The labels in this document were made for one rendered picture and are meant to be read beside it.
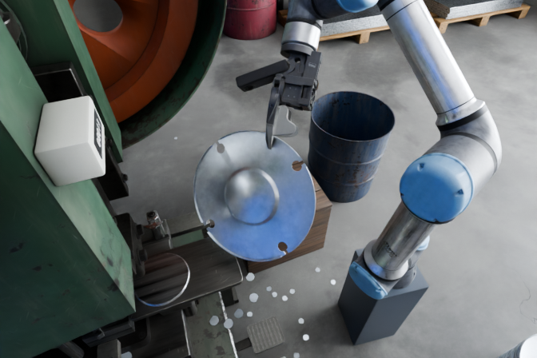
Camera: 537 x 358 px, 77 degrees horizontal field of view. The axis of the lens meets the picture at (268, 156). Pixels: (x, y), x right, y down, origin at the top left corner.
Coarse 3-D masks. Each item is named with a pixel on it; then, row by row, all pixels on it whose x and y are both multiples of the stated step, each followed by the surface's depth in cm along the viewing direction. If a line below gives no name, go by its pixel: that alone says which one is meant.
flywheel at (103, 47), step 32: (128, 0) 70; (160, 0) 72; (192, 0) 71; (96, 32) 74; (128, 32) 74; (160, 32) 74; (192, 32) 75; (96, 64) 76; (128, 64) 78; (160, 64) 77; (128, 96) 80
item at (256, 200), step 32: (224, 160) 75; (256, 160) 72; (288, 160) 69; (224, 192) 76; (256, 192) 72; (288, 192) 70; (224, 224) 77; (256, 224) 73; (288, 224) 71; (256, 256) 75
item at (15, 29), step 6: (0, 12) 34; (6, 12) 36; (6, 18) 34; (12, 18) 36; (6, 24) 34; (12, 24) 36; (12, 30) 35; (18, 30) 37; (12, 36) 35; (18, 36) 37
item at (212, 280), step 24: (144, 264) 78; (168, 264) 78; (192, 264) 79; (216, 264) 79; (144, 288) 74; (168, 288) 74; (192, 288) 74; (216, 288) 74; (144, 312) 71; (168, 312) 77; (192, 312) 82
